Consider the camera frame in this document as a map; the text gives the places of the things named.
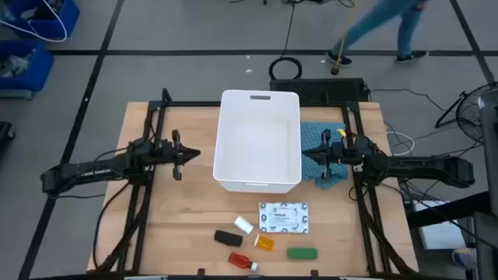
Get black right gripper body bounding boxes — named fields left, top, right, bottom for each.
left=321, top=129, right=353, bottom=181

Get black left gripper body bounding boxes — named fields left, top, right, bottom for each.
left=155, top=130, right=183, bottom=181

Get white printed gauze packet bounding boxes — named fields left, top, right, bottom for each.
left=258, top=201, right=310, bottom=235

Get green rectangular block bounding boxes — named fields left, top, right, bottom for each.
left=286, top=247, right=318, bottom=261

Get orange pill bottle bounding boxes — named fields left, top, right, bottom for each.
left=253, top=234, right=275, bottom=252

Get red bottle with white cap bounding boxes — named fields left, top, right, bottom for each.
left=227, top=251, right=259, bottom=272

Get white plastic basket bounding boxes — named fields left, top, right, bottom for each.
left=212, top=89, right=303, bottom=194

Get blue plastic bin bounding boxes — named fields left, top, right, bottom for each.
left=0, top=40, right=55, bottom=93
left=6, top=0, right=81, bottom=40

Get blue patterned cloth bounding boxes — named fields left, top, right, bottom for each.
left=299, top=121, right=349, bottom=191

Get black keyboard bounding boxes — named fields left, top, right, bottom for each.
left=269, top=78, right=370, bottom=105

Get small white pill bottle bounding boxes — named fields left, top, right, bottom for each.
left=233, top=215, right=254, bottom=235

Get white flat box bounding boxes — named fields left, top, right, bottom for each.
left=411, top=200, right=468, bottom=250

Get person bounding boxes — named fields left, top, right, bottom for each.
left=325, top=0, right=429, bottom=68

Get black standing fan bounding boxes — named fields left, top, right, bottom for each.
left=434, top=81, right=498, bottom=143

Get dark grey column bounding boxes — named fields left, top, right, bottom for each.
left=478, top=93, right=498, bottom=217

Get blue and white container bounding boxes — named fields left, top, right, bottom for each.
left=451, top=247, right=478, bottom=270

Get black aluminium frame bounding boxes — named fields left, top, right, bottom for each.
left=87, top=88, right=419, bottom=280

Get white coiled cable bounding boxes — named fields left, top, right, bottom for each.
left=385, top=131, right=416, bottom=156

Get yellow cord with black end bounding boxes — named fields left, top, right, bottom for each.
left=330, top=0, right=363, bottom=76

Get black coiled cable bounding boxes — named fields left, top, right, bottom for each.
left=268, top=0, right=303, bottom=82

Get white cable loop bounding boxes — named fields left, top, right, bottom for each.
left=0, top=0, right=68, bottom=43

